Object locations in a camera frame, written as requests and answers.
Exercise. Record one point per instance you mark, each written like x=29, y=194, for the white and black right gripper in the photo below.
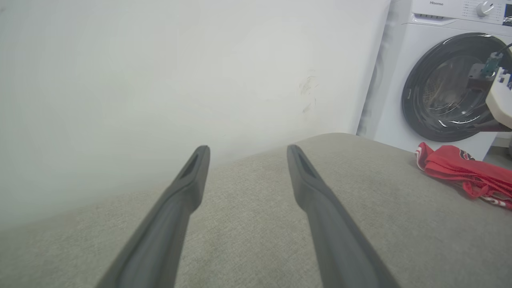
x=502, y=100

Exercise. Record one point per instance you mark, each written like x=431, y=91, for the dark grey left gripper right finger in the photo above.
x=332, y=232

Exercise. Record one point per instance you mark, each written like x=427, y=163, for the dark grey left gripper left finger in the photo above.
x=168, y=224

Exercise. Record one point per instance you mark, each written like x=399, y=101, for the red and white jersey garment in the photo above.
x=452, y=164

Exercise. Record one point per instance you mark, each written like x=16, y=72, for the white washing machine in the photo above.
x=392, y=80

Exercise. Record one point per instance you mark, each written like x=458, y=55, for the silver washing machine knob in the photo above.
x=484, y=8

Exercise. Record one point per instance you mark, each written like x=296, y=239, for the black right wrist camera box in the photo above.
x=478, y=75

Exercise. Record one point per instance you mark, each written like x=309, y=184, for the dark round washing machine door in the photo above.
x=424, y=100

